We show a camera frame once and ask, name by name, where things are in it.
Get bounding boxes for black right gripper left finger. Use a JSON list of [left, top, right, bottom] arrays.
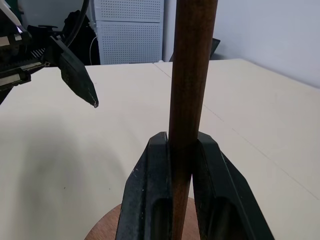
[[115, 131, 174, 240]]

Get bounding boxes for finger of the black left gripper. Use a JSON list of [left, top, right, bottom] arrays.
[[44, 36, 100, 109]]

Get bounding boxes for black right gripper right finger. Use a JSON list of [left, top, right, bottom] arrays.
[[190, 131, 276, 240]]

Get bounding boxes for dark brown wooden pole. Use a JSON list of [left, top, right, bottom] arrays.
[[168, 0, 217, 240]]

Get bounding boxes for round wooden base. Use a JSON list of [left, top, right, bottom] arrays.
[[83, 196, 201, 240]]

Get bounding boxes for black office chair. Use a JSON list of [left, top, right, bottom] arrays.
[[62, 9, 101, 66]]

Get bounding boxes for white perforated metal cabinet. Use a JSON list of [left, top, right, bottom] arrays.
[[93, 0, 166, 66]]

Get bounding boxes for dark flat object behind table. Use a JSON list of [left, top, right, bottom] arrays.
[[169, 37, 221, 62]]

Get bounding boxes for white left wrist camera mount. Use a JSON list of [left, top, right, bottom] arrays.
[[0, 0, 23, 28]]

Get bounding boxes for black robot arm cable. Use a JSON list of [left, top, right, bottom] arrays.
[[63, 0, 91, 46]]

